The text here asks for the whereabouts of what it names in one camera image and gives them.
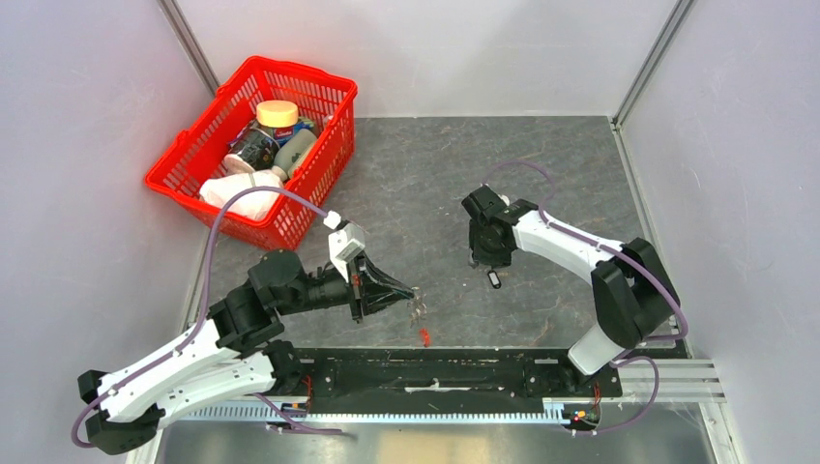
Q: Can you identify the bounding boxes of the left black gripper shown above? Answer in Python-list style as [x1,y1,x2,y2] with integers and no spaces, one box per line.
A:
[276,249,415,323]

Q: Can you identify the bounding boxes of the key with black tag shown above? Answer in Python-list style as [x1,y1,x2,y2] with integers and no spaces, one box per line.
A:
[486,270,502,289]

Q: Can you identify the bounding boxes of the metal keyring holder red handle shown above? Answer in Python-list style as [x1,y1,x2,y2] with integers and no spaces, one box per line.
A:
[407,286,431,348]

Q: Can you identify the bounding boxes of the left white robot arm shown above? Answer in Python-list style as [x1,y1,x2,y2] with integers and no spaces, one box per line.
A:
[72,248,416,455]

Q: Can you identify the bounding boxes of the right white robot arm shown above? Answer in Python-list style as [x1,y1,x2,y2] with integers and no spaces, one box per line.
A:
[461,186,681,395]

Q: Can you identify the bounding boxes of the grey green bottle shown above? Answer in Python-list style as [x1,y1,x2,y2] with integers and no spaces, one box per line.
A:
[271,129,317,183]

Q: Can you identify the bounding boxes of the dark patterned cup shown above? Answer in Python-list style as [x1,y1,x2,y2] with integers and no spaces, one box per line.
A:
[223,129,279,174]

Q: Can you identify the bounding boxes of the white plastic bag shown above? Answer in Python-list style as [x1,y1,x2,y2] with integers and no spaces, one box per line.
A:
[198,169,285,223]

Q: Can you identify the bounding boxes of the jar with cream lid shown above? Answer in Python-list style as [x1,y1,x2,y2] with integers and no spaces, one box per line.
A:
[255,100,300,146]

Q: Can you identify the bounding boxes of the red plastic basket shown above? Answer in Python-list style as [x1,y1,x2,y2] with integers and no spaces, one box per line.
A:
[144,56,358,226]

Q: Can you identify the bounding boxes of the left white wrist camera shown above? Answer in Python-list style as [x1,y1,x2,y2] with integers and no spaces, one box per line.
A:
[323,211,366,282]

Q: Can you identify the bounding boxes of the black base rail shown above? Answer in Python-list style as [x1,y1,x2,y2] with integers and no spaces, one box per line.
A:
[268,348,623,415]

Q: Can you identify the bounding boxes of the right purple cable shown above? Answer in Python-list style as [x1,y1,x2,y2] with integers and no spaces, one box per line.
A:
[482,160,690,437]

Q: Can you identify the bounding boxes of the purple cable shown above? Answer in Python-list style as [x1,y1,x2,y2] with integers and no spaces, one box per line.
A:
[482,160,690,437]
[70,186,340,450]

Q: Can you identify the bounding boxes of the white slotted cable duct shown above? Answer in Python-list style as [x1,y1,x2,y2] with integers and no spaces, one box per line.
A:
[167,400,565,425]

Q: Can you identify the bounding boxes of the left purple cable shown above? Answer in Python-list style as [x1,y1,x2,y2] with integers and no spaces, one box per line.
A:
[70,186,340,450]

